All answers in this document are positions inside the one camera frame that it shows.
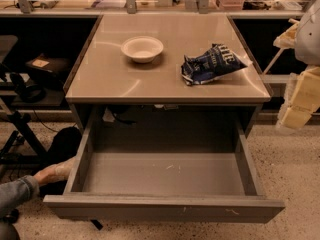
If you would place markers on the open grey top drawer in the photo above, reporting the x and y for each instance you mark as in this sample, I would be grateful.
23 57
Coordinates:
189 164

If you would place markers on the blue chip bag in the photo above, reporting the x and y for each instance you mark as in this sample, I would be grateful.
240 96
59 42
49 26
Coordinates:
217 61

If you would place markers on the black box with label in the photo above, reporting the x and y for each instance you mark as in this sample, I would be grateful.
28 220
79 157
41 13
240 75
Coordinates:
49 70

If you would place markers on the grey cabinet with tan top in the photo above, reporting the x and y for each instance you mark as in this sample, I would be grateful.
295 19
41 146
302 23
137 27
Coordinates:
108 79

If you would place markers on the white paper bowl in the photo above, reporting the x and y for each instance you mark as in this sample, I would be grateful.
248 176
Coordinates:
142 49

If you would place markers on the black stand frame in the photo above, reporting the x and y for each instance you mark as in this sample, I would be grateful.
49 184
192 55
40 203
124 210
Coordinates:
21 134

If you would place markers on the person's gloved hand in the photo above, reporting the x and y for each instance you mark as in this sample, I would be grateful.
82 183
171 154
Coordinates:
54 173

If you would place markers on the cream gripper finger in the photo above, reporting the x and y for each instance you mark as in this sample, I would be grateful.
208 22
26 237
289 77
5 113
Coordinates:
292 118
306 95

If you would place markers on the white leaning stick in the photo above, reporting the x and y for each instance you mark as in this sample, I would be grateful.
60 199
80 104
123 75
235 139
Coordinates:
276 59

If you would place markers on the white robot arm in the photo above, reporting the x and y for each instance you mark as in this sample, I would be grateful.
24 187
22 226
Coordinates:
306 50

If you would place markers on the black headphones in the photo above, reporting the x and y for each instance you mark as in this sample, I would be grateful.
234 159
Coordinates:
29 94

